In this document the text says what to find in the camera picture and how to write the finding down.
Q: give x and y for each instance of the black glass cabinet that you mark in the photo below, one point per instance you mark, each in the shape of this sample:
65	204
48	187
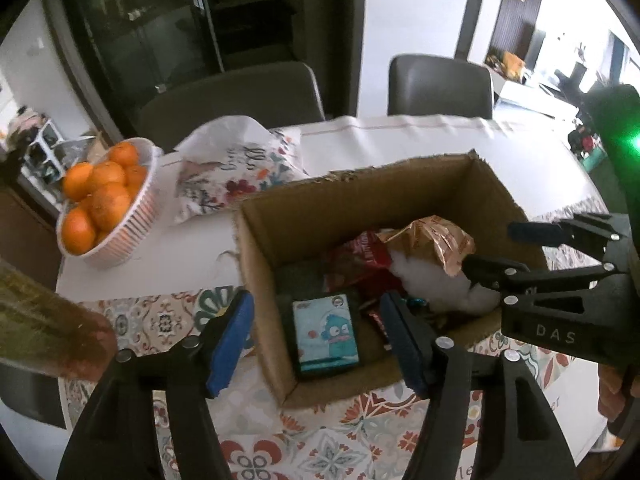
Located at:
175	20

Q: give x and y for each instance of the blue cartoon tissue pack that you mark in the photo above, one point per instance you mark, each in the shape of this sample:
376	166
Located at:
325	335

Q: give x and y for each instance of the pile of oranges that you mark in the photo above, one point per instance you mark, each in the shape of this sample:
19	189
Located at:
107	200

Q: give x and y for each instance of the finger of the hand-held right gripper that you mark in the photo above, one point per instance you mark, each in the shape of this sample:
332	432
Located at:
492	272
537	231

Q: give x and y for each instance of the white plush toy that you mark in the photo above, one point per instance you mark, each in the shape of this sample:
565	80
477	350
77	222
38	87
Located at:
440	285

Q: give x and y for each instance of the red snack packet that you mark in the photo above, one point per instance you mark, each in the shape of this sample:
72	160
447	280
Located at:
360	255

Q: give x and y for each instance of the floral tissue box cover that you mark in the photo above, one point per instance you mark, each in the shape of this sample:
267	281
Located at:
235	165

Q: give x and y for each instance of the person's right hand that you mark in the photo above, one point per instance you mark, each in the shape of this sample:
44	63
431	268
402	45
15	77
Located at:
610	392

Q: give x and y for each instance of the patterned table mat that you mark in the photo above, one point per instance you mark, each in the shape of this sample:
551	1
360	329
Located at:
340	440

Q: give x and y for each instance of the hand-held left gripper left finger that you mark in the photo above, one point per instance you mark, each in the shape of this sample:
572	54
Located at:
230	345

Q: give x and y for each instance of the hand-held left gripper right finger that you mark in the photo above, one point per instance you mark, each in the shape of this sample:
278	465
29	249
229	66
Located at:
402	350

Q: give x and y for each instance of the grey chair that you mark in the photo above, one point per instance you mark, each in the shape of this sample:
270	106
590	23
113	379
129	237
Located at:
30	395
230	100
440	87

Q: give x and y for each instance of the glass vase with grass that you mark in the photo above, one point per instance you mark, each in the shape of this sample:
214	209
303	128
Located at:
55	330

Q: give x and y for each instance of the gold brown snack packet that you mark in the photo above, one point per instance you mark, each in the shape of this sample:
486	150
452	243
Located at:
440	240

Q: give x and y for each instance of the brown cardboard box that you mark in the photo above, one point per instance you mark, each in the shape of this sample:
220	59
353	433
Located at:
350	200

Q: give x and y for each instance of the white ribbed fruit basket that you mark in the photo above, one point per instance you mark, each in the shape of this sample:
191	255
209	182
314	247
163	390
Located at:
135	225

